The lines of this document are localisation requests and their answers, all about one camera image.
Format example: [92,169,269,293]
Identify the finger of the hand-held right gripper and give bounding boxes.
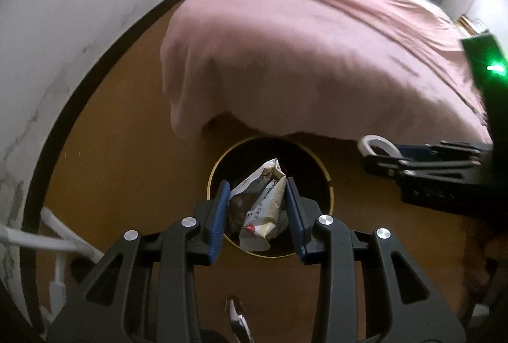
[361,153,484,181]
[396,141,493,162]

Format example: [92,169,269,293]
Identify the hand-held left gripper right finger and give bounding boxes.
[284,176,467,343]

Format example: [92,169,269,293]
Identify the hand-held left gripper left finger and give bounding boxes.
[45,180,232,343]

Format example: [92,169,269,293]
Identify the white printed snack wrapper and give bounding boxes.
[228,158,287,252]

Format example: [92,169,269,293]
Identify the white tape ring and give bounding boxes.
[357,134,399,159]

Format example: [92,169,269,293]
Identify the black round bin gold rim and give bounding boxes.
[206,135,335,260]

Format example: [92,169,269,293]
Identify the wooden bedside table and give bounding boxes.
[456,13,491,37]

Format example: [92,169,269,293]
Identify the small silver foil wrapper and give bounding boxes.
[225,297,255,343]

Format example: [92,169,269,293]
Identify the pink bed blanket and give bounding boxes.
[160,0,493,144]

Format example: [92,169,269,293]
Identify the white cables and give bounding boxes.
[0,206,106,325]

